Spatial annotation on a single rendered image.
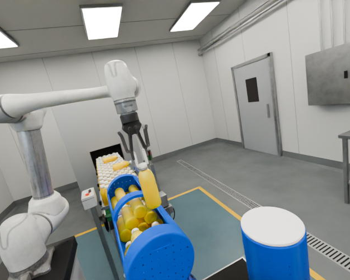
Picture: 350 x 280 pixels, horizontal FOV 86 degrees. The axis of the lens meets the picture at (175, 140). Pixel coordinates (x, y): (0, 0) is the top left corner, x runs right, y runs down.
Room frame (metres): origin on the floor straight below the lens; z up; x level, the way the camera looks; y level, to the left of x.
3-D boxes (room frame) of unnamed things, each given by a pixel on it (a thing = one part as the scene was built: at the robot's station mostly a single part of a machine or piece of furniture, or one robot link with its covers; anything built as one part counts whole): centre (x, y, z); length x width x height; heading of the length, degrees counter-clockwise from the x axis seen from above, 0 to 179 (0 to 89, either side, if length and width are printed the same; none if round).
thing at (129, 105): (0.80, 0.17, 1.72); 0.09 x 0.09 x 0.06
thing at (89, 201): (1.53, 0.84, 1.05); 0.20 x 0.10 x 0.10; 22
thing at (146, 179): (0.80, 0.16, 1.35); 0.07 x 0.07 x 0.19
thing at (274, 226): (0.79, -0.37, 1.03); 0.28 x 0.28 x 0.01
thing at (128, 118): (0.80, 0.17, 1.65); 0.08 x 0.07 x 0.09; 112
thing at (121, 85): (0.82, 0.17, 1.83); 0.13 x 0.11 x 0.16; 177
